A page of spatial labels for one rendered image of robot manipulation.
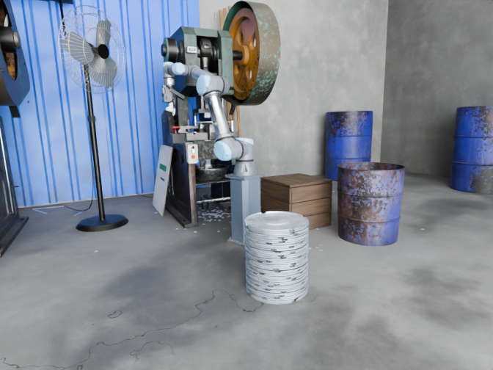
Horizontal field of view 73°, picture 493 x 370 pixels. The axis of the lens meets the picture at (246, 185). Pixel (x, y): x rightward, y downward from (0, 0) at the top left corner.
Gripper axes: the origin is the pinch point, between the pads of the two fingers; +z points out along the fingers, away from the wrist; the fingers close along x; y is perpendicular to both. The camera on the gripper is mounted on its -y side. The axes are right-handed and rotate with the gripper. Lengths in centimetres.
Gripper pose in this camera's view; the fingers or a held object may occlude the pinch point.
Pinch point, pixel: (174, 114)
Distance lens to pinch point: 252.2
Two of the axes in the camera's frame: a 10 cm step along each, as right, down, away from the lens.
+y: -9.0, 1.0, -4.3
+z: 0.2, 9.8, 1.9
